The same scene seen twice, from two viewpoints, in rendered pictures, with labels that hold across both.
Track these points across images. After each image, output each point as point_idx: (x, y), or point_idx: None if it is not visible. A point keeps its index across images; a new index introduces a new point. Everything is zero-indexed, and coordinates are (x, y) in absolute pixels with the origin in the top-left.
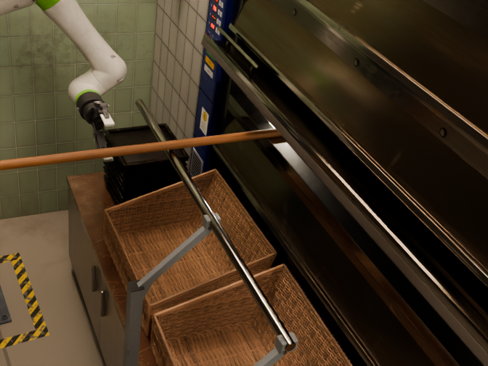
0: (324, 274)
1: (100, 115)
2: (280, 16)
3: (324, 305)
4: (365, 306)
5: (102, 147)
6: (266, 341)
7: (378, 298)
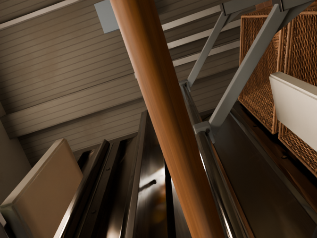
0: (281, 202)
1: (5, 200)
2: None
3: (282, 173)
4: (248, 177)
5: None
6: None
7: (236, 181)
